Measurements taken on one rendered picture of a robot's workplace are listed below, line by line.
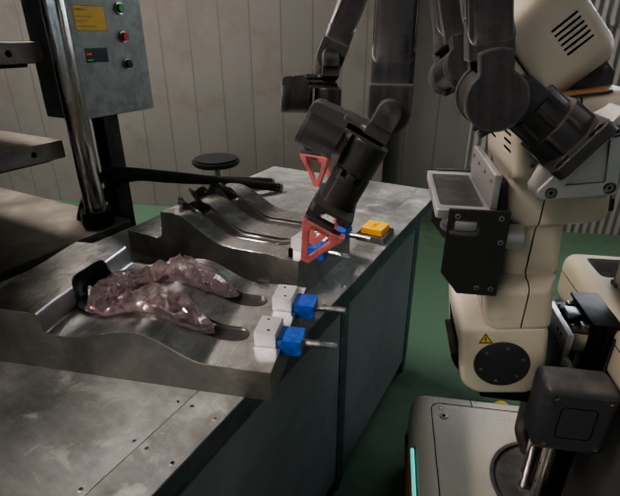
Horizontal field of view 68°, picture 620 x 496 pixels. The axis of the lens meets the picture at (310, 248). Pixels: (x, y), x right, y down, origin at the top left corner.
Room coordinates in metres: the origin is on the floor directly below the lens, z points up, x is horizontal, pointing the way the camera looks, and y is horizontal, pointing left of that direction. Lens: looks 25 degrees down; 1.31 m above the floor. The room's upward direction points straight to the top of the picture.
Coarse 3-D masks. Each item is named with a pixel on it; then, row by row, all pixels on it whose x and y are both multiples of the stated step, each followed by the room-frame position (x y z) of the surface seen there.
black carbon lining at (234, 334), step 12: (96, 264) 0.79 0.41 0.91; (84, 276) 0.76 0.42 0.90; (96, 276) 0.78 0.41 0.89; (84, 288) 0.75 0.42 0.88; (84, 300) 0.73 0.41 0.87; (240, 300) 0.75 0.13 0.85; (252, 300) 0.76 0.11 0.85; (264, 300) 0.75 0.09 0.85; (84, 312) 0.68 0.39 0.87; (216, 324) 0.66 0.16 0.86; (216, 336) 0.64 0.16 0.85; (228, 336) 0.64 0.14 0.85; (240, 336) 0.64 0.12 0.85
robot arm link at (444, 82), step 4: (448, 52) 1.04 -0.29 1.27; (444, 56) 1.04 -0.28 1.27; (440, 60) 1.05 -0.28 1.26; (436, 64) 1.07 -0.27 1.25; (440, 64) 1.04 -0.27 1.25; (436, 68) 1.06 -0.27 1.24; (440, 68) 1.03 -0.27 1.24; (436, 72) 1.05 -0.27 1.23; (440, 72) 1.03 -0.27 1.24; (436, 76) 1.05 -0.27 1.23; (440, 76) 1.04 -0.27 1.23; (444, 76) 1.02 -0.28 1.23; (436, 80) 1.06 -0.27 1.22; (440, 80) 1.04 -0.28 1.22; (444, 80) 1.03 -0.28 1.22; (448, 80) 1.01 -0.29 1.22; (436, 84) 1.06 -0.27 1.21; (440, 84) 1.05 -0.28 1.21; (444, 84) 1.04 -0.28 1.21; (448, 84) 1.02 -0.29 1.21; (452, 84) 1.01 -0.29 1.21; (440, 88) 1.06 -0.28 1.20; (444, 88) 1.05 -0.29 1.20; (448, 88) 1.04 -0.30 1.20; (452, 88) 1.02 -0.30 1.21; (444, 92) 1.06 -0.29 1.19; (448, 92) 1.06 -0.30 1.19; (452, 92) 1.02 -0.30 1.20
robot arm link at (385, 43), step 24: (384, 0) 0.64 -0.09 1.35; (408, 0) 0.64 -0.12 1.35; (384, 24) 0.64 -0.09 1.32; (408, 24) 0.64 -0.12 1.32; (384, 48) 0.64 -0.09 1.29; (408, 48) 0.63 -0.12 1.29; (384, 72) 0.63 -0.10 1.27; (408, 72) 0.63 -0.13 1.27; (384, 96) 0.63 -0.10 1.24; (408, 96) 0.62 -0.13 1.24; (408, 120) 0.62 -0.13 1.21
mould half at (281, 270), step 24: (240, 192) 1.17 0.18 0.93; (168, 216) 1.01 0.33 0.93; (192, 216) 1.00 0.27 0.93; (240, 216) 1.08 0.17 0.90; (288, 216) 1.11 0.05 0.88; (144, 240) 1.05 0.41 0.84; (168, 240) 1.01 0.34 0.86; (192, 240) 0.98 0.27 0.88; (216, 240) 0.95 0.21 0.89; (240, 240) 0.96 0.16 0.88; (240, 264) 0.91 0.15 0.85; (264, 264) 0.88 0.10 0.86; (288, 264) 0.85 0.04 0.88; (312, 264) 0.89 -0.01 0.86; (336, 264) 1.00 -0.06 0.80
